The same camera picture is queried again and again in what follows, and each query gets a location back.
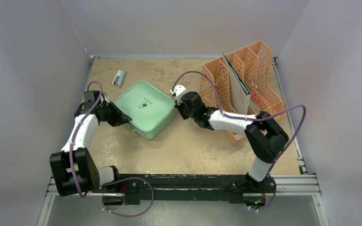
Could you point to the mint green case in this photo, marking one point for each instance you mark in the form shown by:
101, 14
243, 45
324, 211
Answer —
150, 109

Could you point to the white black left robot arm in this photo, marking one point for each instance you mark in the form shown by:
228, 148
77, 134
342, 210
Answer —
73, 168

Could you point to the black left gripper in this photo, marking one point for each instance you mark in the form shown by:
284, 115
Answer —
119, 117

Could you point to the grey folder in organizer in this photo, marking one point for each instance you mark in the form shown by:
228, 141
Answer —
239, 93

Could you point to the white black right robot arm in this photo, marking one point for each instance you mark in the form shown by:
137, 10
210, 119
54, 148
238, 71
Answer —
265, 135

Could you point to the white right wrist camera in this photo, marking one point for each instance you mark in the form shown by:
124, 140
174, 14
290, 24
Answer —
177, 93

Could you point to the peach plastic file organizer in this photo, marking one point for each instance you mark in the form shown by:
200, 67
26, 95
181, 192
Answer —
252, 63

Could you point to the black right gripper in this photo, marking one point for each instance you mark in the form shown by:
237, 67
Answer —
181, 110

